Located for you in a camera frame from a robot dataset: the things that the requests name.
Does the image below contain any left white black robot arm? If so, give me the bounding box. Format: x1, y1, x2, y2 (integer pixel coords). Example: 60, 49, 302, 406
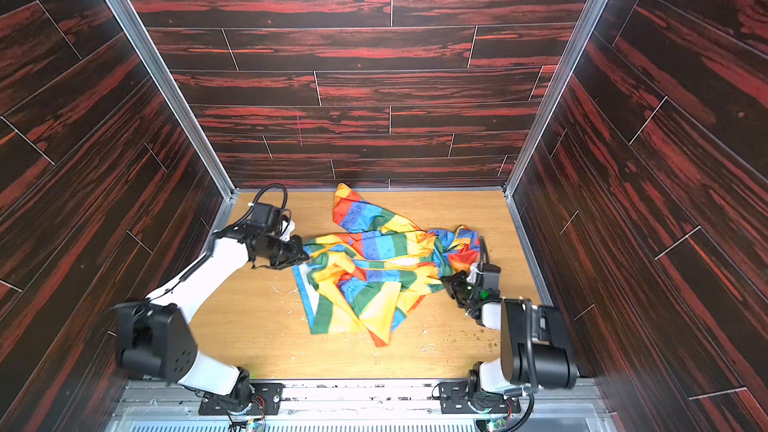
114, 202, 308, 414

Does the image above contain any aluminium corner post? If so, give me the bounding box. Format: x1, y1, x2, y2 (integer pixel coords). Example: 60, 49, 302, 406
104, 0, 236, 201
505, 0, 608, 205

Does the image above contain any right aluminium corner post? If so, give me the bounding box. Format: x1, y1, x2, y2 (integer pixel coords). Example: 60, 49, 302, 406
505, 0, 608, 205

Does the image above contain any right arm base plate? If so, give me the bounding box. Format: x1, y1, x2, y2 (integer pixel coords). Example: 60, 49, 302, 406
433, 379, 521, 415

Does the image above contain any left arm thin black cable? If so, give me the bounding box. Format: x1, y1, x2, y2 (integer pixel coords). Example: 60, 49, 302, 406
98, 182, 295, 325

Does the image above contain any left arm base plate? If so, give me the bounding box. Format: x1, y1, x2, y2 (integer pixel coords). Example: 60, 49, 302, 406
198, 380, 284, 416

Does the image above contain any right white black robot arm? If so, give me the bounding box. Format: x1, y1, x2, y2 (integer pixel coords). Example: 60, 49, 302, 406
437, 263, 579, 414

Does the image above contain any rainbow striped hooded jacket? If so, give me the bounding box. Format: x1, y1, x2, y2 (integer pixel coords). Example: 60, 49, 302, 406
292, 183, 481, 347

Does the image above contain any aluminium front rail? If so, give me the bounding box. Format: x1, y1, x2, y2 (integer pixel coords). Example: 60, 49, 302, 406
104, 379, 619, 432

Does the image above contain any left aluminium corner post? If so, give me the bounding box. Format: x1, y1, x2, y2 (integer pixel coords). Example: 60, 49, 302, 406
104, 0, 236, 201

